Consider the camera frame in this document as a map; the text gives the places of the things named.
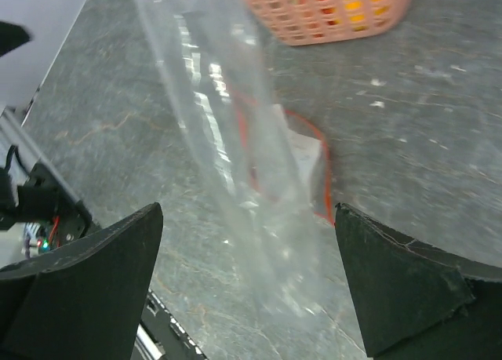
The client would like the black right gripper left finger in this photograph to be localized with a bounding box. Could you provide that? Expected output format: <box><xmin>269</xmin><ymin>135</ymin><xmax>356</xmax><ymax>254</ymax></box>
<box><xmin>1</xmin><ymin>203</ymin><xmax>163</xmax><ymax>359</ymax></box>

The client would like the pink plastic basket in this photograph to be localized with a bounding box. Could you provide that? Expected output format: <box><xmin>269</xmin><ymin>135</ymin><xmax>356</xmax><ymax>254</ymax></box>
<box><xmin>245</xmin><ymin>0</ymin><xmax>411</xmax><ymax>46</ymax></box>

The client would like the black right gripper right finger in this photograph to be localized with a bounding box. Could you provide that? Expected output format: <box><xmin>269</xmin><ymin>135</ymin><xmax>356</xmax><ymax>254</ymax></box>
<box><xmin>335</xmin><ymin>203</ymin><xmax>501</xmax><ymax>360</ymax></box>

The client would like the clear zip top bag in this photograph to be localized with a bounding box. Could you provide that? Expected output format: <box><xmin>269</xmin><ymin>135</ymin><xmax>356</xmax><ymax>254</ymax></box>
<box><xmin>131</xmin><ymin>0</ymin><xmax>366</xmax><ymax>360</ymax></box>

